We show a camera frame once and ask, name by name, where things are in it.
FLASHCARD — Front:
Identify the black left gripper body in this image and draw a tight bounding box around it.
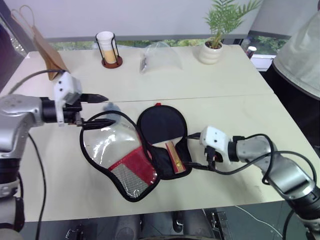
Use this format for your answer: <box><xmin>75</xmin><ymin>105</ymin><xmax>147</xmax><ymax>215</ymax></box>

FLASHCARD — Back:
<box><xmin>63</xmin><ymin>99</ymin><xmax>85</xmax><ymax>126</ymax></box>

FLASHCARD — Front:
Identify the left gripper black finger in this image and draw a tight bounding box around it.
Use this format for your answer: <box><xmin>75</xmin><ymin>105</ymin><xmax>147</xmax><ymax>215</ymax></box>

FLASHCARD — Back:
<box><xmin>82</xmin><ymin>119</ymin><xmax>117</xmax><ymax>130</ymax></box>
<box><xmin>80</xmin><ymin>93</ymin><xmax>109</xmax><ymax>104</ymax></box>

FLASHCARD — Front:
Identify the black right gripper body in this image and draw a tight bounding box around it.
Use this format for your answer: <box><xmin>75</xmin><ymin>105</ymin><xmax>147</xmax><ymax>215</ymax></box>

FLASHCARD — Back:
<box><xmin>204</xmin><ymin>146</ymin><xmax>224</xmax><ymax>171</ymax></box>

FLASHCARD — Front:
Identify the black clear paddle case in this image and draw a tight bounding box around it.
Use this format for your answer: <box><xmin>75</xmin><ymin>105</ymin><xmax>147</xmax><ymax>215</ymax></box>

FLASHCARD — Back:
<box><xmin>79</xmin><ymin>102</ymin><xmax>194</xmax><ymax>204</ymax></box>

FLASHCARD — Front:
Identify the black table tennis paddle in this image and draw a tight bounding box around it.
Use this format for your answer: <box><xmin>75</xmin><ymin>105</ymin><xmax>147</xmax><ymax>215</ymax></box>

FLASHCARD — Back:
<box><xmin>140</xmin><ymin>106</ymin><xmax>186</xmax><ymax>175</ymax></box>

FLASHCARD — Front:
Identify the brown paper bag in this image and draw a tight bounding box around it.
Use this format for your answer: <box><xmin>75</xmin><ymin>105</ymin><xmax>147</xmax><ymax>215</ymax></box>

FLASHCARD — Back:
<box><xmin>10</xmin><ymin>4</ymin><xmax>70</xmax><ymax>82</ymax></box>

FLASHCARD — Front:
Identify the white paper cup stack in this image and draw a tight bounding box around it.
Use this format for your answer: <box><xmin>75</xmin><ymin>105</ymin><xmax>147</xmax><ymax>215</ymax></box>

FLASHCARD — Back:
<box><xmin>96</xmin><ymin>31</ymin><xmax>118</xmax><ymax>64</ymax></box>

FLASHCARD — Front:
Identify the black curved lever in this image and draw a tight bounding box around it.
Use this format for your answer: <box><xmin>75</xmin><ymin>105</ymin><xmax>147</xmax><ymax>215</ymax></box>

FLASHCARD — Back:
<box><xmin>171</xmin><ymin>210</ymin><xmax>185</xmax><ymax>233</ymax></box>

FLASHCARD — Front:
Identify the clear plastic bag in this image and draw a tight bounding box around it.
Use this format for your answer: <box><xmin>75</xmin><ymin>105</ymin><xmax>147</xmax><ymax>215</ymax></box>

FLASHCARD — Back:
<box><xmin>139</xmin><ymin>41</ymin><xmax>184</xmax><ymax>75</ymax></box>

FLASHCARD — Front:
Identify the white ribbed plant pot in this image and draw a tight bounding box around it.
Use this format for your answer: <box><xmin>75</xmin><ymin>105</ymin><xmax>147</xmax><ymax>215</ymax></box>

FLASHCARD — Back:
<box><xmin>198</xmin><ymin>40</ymin><xmax>224</xmax><ymax>66</ymax></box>

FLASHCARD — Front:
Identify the small white red cup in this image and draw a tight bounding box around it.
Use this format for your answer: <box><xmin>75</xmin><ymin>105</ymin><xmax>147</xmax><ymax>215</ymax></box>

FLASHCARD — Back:
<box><xmin>245</xmin><ymin>45</ymin><xmax>258</xmax><ymax>60</ymax></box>

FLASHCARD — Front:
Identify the green palm plant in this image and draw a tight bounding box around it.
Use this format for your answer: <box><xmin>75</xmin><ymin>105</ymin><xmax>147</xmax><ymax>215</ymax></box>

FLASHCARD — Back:
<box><xmin>203</xmin><ymin>0</ymin><xmax>264</xmax><ymax>49</ymax></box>

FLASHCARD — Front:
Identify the person in grey shirt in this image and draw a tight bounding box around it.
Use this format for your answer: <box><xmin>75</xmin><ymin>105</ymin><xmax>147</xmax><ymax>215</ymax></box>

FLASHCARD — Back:
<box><xmin>262</xmin><ymin>9</ymin><xmax>320</xmax><ymax>156</ymax></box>

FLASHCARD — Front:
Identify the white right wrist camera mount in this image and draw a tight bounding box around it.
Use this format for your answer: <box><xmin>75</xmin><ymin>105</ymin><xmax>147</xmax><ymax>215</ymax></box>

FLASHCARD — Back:
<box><xmin>199</xmin><ymin>125</ymin><xmax>233</xmax><ymax>165</ymax></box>

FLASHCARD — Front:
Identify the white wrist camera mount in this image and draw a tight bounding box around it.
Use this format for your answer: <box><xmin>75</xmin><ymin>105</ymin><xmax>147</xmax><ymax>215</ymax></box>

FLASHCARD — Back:
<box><xmin>199</xmin><ymin>125</ymin><xmax>233</xmax><ymax>165</ymax></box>
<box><xmin>51</xmin><ymin>71</ymin><xmax>83</xmax><ymax>128</ymax></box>

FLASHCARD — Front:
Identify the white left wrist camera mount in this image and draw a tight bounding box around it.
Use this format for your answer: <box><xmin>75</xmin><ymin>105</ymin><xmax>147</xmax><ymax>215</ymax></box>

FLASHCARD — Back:
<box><xmin>51</xmin><ymin>71</ymin><xmax>83</xmax><ymax>128</ymax></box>

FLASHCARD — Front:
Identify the cup in wire holder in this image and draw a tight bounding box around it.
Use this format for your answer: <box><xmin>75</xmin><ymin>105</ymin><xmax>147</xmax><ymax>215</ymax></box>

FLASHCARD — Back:
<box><xmin>95</xmin><ymin>31</ymin><xmax>124</xmax><ymax>69</ymax></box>

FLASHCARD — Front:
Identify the grey left wrist cable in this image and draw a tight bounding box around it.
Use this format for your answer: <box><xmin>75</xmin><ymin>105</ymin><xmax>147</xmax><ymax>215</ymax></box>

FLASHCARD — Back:
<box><xmin>8</xmin><ymin>69</ymin><xmax>66</xmax><ymax>96</ymax></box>

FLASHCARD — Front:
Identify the black metal bracket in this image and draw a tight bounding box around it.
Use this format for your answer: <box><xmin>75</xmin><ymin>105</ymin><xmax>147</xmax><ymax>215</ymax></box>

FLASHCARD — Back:
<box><xmin>210</xmin><ymin>210</ymin><xmax>229</xmax><ymax>240</ymax></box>
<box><xmin>64</xmin><ymin>224</ymin><xmax>86</xmax><ymax>240</ymax></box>

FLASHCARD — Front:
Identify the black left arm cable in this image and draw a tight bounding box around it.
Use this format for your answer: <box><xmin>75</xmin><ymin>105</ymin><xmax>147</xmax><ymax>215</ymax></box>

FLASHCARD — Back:
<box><xmin>27</xmin><ymin>133</ymin><xmax>47</xmax><ymax>240</ymax></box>

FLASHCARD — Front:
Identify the thin white cable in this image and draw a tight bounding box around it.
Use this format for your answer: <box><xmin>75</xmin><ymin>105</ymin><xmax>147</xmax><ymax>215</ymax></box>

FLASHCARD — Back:
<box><xmin>234</xmin><ymin>204</ymin><xmax>284</xmax><ymax>238</ymax></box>

